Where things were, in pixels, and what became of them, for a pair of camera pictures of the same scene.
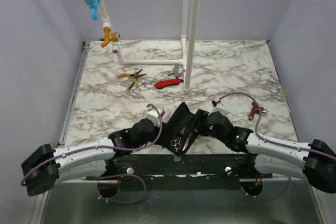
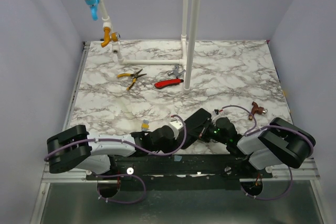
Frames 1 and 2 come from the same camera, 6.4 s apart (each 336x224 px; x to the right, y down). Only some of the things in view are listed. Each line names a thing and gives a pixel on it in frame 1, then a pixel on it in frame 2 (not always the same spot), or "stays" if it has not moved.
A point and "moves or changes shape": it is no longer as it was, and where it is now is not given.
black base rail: x=180 y=172 stays
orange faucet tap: x=113 y=36 stays
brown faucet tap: x=255 y=109 stays
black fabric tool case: x=181 y=129 moves or changes shape
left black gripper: x=161 y=139 to x=175 y=144
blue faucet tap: x=92 y=1 stays
